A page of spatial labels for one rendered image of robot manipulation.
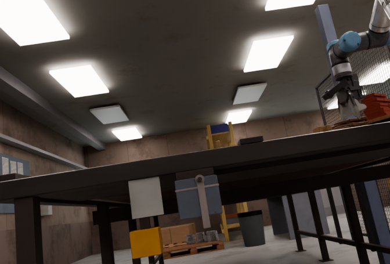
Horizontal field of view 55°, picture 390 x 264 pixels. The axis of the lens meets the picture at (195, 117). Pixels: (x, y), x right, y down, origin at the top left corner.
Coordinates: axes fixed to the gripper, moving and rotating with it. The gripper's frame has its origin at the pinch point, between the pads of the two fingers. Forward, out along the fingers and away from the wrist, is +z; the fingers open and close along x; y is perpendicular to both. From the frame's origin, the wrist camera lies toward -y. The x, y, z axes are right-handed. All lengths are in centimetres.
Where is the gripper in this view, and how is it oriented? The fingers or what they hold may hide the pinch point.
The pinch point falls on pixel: (350, 121)
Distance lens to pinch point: 168.7
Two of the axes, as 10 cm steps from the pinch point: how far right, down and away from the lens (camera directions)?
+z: 1.5, 9.6, -2.4
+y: 9.8, -1.2, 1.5
